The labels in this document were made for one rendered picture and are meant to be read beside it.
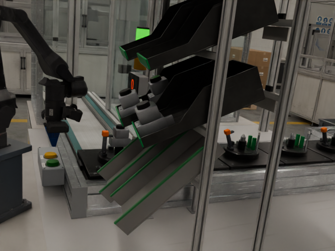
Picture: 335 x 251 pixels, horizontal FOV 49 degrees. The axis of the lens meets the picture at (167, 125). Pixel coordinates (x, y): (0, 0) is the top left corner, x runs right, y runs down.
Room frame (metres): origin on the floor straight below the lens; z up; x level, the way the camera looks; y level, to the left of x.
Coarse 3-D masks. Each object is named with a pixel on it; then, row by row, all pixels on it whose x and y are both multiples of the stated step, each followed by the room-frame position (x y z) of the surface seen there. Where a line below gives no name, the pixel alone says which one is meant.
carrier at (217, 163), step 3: (216, 159) 1.30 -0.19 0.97; (216, 162) 1.26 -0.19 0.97; (219, 162) 1.27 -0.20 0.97; (222, 162) 1.27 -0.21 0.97; (216, 165) 1.23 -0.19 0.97; (219, 165) 1.24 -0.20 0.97; (222, 165) 1.24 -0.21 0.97; (225, 165) 1.24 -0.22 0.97; (213, 168) 1.21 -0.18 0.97; (216, 168) 1.21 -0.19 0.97; (219, 168) 1.22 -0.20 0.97; (222, 168) 1.22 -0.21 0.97; (225, 168) 1.23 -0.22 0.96; (228, 168) 1.23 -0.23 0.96
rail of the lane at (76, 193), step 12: (60, 144) 1.31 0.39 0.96; (72, 156) 1.20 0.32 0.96; (72, 168) 1.12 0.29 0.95; (72, 180) 1.01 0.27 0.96; (84, 180) 1.02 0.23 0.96; (72, 192) 0.96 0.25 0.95; (84, 192) 0.98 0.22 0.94; (72, 204) 0.96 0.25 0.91; (84, 204) 0.98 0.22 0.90; (72, 216) 0.96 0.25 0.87; (84, 216) 0.98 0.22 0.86
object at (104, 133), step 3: (102, 132) 1.17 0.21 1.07; (105, 132) 1.16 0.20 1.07; (108, 132) 1.16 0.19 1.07; (102, 135) 1.16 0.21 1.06; (105, 135) 1.16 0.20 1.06; (108, 135) 1.17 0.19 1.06; (111, 135) 1.17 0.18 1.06; (105, 138) 1.16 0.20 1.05; (105, 141) 1.16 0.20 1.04; (102, 144) 1.17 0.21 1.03; (105, 144) 1.16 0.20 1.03; (102, 147) 1.17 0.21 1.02; (105, 147) 1.16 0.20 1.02; (102, 150) 1.16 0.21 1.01; (105, 150) 1.16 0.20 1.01
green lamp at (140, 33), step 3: (138, 30) 1.39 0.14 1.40; (141, 30) 1.39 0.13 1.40; (144, 30) 1.39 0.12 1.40; (147, 30) 1.39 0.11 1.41; (138, 33) 1.39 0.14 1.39; (141, 33) 1.39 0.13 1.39; (144, 33) 1.39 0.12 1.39; (147, 33) 1.39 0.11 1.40; (138, 36) 1.39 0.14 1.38; (141, 36) 1.39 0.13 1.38; (144, 36) 1.39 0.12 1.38
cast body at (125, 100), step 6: (126, 90) 0.89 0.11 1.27; (132, 90) 0.92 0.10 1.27; (120, 96) 0.90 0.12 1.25; (126, 96) 0.88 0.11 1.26; (132, 96) 0.88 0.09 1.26; (120, 102) 0.88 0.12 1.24; (126, 102) 0.88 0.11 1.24; (132, 102) 0.89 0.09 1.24; (138, 102) 0.89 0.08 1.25; (120, 108) 0.90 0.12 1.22; (126, 108) 0.88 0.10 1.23; (132, 108) 0.89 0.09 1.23; (120, 114) 0.88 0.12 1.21; (126, 114) 0.88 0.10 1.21
